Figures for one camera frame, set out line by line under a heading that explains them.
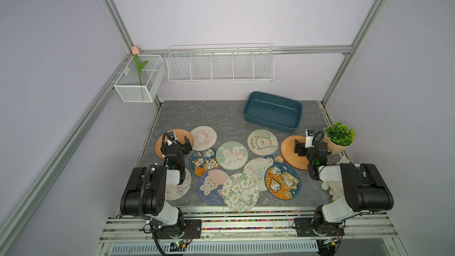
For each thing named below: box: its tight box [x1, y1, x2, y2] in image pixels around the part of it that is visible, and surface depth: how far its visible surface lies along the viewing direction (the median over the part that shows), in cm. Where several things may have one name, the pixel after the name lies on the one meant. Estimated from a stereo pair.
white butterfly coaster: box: [242, 157, 274, 192], surface depth 93 cm
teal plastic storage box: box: [243, 91, 303, 134], surface depth 120 cm
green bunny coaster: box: [215, 141, 249, 171], surface depth 98 cm
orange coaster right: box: [280, 135, 309, 171], surface depth 97 cm
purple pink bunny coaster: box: [197, 168, 230, 205], surface depth 87 cm
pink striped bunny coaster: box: [190, 125, 218, 152], surface depth 105 cm
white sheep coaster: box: [247, 129, 279, 156], surface depth 104 cm
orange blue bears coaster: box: [264, 164, 302, 201], surface depth 88 cm
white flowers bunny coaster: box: [222, 173, 260, 213], surface depth 85 cm
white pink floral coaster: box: [164, 168, 192, 201], surface depth 86 cm
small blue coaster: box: [263, 154, 288, 166], surface depth 96 cm
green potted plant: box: [322, 121, 356, 156], surface depth 89 cm
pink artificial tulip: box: [131, 45, 149, 86], surface depth 92 cm
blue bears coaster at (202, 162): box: [189, 147, 221, 178], surface depth 96 cm
